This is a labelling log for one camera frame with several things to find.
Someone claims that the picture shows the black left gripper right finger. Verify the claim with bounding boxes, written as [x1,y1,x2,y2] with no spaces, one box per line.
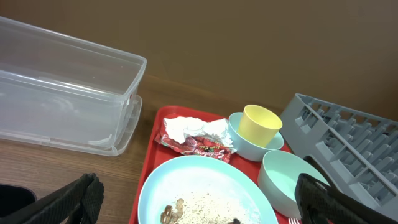
[295,173,397,224]

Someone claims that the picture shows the white napkin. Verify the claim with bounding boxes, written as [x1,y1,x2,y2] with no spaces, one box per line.
[164,116,237,154]

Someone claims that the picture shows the light green bowl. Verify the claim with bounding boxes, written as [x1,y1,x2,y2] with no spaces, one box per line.
[257,151,328,219]
[228,112,284,162]

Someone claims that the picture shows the yellow plastic cup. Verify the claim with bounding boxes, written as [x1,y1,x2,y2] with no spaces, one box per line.
[237,105,283,147]

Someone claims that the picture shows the black food waste tray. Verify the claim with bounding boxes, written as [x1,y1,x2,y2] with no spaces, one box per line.
[0,184,37,218]

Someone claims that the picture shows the clear plastic waste bin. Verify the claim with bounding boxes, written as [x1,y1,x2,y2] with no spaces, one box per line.
[1,17,147,156]

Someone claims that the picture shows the white plastic fork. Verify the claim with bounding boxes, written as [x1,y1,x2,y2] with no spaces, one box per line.
[288,218,300,224]

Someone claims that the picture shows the light blue plate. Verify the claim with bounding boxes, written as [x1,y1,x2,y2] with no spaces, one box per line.
[138,156,278,224]

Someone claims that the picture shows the grey dishwasher rack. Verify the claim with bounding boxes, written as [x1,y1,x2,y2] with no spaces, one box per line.
[280,94,397,220]

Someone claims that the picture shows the light green bowl under cup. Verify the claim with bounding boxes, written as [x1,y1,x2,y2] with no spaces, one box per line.
[228,112,284,162]

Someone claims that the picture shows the rice and food scraps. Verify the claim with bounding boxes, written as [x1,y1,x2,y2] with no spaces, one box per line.
[159,192,261,224]

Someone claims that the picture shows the red strawberry snack wrapper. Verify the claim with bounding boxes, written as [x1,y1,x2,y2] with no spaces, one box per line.
[155,120,233,163]

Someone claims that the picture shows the red plastic tray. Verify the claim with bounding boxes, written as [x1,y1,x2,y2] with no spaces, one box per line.
[129,105,335,224]

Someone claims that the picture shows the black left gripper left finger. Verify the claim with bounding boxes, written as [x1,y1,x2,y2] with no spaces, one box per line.
[1,174,104,224]

